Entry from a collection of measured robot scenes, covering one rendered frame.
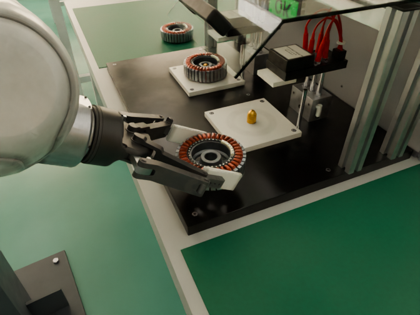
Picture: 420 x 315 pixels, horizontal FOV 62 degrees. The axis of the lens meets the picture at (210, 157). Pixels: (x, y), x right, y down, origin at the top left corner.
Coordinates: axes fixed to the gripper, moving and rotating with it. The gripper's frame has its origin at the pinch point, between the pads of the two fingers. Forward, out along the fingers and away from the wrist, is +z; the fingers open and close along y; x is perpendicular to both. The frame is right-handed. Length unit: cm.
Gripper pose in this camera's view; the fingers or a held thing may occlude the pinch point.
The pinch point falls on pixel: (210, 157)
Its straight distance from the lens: 55.9
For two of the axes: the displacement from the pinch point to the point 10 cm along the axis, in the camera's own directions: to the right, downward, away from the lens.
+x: -4.5, 8.1, 3.7
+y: -4.4, -5.7, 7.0
